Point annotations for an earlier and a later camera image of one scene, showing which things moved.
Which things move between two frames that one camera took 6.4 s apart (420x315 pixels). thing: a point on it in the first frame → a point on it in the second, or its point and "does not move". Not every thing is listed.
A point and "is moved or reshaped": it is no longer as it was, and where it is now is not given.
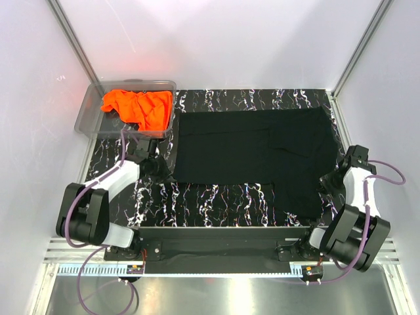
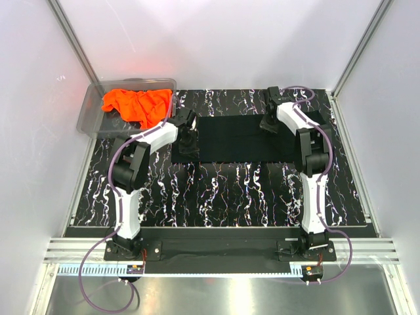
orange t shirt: x=151 y=110 does not move
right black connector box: x=311 y=273 does not move
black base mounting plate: x=218 y=250 does not move
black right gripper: x=324 y=185 → x=266 y=126
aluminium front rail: x=60 y=252 does not move
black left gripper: x=166 y=176 → x=193 y=149
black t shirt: x=292 y=147 is moved or reshaped
